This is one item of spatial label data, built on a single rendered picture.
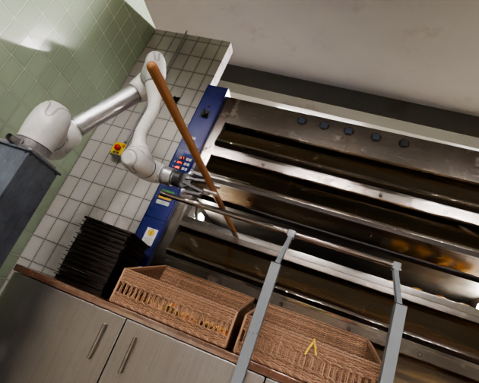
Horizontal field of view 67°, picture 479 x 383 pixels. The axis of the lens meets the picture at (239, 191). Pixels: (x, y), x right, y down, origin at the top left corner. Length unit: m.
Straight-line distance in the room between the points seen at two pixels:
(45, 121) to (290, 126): 1.46
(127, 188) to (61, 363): 1.17
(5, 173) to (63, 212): 1.01
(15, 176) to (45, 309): 0.58
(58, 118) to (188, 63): 1.42
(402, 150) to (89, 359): 2.01
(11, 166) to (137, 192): 0.97
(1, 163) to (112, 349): 0.86
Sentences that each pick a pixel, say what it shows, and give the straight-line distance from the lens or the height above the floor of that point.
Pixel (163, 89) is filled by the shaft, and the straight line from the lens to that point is 1.09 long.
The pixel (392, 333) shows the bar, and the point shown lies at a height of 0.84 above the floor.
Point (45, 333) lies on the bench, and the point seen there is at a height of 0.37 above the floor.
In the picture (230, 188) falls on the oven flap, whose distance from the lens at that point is 2.12.
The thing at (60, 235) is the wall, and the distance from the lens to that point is 2.57.
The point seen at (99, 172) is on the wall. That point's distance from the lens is 2.63.
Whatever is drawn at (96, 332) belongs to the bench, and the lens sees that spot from 1.69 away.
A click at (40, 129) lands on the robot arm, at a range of 1.75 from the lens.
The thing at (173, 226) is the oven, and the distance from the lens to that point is 2.26.
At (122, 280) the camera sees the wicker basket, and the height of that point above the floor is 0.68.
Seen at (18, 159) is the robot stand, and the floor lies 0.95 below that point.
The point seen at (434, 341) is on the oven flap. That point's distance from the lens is 2.10.
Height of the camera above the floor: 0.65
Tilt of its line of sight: 20 degrees up
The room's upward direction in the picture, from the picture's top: 22 degrees clockwise
